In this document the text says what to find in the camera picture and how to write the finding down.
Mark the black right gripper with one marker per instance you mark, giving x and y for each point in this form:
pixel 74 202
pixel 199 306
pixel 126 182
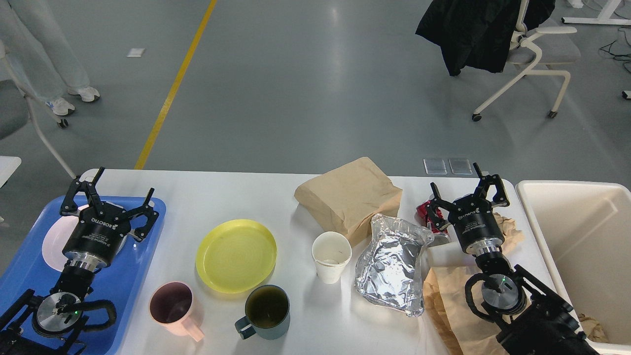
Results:
pixel 471 215

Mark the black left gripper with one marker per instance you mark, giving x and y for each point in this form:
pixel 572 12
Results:
pixel 96 233

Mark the pink mug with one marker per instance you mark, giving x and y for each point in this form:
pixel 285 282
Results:
pixel 175 307

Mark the yellow plate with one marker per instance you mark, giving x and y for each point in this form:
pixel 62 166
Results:
pixel 236 256

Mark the dark green mug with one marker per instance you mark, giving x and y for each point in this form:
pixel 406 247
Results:
pixel 267 313

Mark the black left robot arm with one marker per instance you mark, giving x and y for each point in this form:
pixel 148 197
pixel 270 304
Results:
pixel 72 285

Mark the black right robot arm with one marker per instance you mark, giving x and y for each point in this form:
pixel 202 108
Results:
pixel 531 317

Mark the right floor outlet plate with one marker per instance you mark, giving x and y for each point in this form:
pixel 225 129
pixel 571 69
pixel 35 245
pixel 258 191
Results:
pixel 460 166

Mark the floor outlet plate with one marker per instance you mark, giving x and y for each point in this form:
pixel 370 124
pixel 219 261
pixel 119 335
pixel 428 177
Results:
pixel 460 166
pixel 434 166

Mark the crushed red can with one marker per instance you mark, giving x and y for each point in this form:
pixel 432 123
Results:
pixel 439 237

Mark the pink plate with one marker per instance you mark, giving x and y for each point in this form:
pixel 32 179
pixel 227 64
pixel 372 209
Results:
pixel 56 238

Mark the left floor outlet plate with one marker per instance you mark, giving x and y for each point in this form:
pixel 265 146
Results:
pixel 434 166

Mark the white tissue block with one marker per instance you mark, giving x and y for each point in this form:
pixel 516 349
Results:
pixel 447 255

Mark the crumpled brown paper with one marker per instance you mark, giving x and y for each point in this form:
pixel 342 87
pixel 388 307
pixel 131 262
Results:
pixel 512 236

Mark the blue plastic tray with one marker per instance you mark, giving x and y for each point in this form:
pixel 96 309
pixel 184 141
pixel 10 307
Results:
pixel 119 283

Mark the flat brown paper bag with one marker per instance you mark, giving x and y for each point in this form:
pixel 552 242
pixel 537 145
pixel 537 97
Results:
pixel 444 300

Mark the silver foil bag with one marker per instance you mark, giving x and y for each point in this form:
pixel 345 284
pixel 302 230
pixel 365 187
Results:
pixel 388 273

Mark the white waste bin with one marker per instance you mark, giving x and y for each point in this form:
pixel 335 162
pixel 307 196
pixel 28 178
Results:
pixel 583 230

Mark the white paper cup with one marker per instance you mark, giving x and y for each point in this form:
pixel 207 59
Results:
pixel 331 253

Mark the black jacket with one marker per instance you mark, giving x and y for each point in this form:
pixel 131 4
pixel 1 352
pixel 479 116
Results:
pixel 471 33

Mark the white office chair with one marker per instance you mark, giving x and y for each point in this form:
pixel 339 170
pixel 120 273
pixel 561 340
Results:
pixel 538 50

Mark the crumpled paper in bin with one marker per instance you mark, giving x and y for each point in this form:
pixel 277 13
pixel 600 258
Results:
pixel 593 329

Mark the person in light clothes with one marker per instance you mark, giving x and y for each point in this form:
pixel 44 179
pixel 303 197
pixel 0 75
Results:
pixel 38 50

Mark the white desk leg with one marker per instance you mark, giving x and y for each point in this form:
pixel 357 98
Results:
pixel 604 16

